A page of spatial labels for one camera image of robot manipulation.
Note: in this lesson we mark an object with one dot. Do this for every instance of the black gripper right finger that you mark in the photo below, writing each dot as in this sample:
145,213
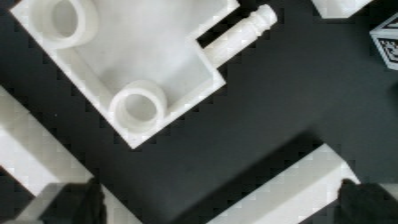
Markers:
367,203

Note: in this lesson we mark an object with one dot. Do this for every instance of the white chair leg centre right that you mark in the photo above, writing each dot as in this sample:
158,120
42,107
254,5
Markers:
337,9

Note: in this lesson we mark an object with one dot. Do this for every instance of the white U-shaped obstacle frame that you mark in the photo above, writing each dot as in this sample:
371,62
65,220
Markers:
40,164

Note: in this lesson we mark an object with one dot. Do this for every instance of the white chair leg far right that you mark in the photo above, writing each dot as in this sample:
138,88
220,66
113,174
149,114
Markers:
383,36

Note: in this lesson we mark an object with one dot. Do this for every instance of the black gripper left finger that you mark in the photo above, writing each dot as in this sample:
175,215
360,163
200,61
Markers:
76,207

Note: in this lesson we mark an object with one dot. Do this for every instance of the white peg leg behind seat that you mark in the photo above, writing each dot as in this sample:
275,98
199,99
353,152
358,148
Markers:
241,34

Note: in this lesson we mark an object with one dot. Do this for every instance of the white chair seat plate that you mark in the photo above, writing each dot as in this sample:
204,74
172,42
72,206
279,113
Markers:
120,43

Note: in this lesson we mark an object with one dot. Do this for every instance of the white chair leg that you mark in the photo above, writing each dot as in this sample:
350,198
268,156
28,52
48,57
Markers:
383,36
337,9

